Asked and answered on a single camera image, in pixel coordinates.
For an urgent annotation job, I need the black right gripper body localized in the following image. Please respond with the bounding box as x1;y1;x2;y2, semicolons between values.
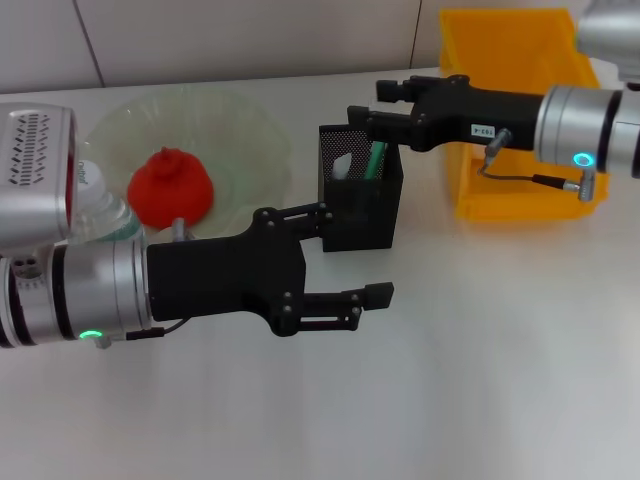
409;74;546;154

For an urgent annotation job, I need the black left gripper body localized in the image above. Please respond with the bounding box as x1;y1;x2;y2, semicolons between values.
147;207;307;338

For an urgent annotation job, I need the green utility knife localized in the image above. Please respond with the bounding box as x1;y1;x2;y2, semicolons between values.
364;141;390;181

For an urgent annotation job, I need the grey glitter pen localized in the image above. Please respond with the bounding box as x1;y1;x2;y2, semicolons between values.
331;153;354;180

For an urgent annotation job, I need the red-orange knitted toy orange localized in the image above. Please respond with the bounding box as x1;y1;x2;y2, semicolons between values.
126;146;217;231

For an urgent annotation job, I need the clear green-label water bottle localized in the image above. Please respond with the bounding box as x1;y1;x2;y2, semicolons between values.
69;159;149;246

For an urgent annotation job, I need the black mesh pen holder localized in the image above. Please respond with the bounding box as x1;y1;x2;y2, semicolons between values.
318;123;404;253

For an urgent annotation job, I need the green glass fruit plate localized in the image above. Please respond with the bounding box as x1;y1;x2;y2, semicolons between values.
82;87;294;241

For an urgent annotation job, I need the yellow plastic bin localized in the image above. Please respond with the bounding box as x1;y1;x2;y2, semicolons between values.
432;7;612;222

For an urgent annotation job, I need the silver right wrist post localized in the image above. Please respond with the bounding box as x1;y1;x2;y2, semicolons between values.
482;128;514;161

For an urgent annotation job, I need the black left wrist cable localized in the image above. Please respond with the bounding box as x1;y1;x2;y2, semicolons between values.
94;317;189;350

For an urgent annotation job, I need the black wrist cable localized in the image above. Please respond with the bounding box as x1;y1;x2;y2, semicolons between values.
477;154;599;203
94;317;189;350

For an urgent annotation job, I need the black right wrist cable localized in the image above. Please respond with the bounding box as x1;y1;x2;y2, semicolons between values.
477;154;599;203

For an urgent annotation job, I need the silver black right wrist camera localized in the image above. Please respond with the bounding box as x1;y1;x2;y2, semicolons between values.
574;0;640;86

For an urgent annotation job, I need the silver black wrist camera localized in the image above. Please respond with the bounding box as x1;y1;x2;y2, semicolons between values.
574;0;640;86
0;103;81;251

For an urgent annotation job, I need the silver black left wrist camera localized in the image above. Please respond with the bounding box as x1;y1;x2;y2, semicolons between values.
0;103;81;251

